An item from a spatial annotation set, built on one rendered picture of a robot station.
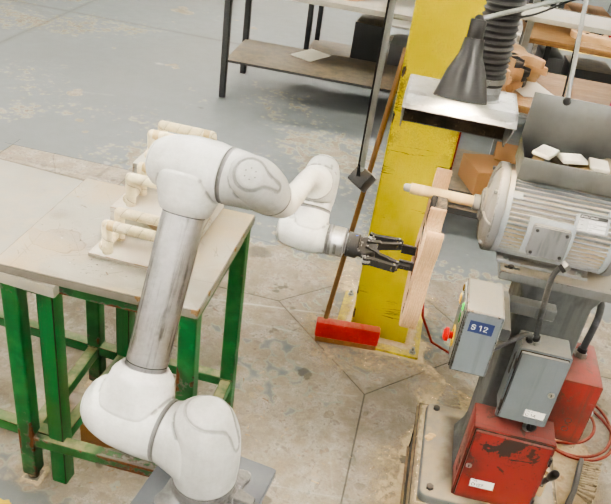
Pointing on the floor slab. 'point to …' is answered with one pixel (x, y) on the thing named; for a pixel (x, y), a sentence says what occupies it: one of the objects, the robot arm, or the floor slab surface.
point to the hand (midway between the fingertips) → (413, 258)
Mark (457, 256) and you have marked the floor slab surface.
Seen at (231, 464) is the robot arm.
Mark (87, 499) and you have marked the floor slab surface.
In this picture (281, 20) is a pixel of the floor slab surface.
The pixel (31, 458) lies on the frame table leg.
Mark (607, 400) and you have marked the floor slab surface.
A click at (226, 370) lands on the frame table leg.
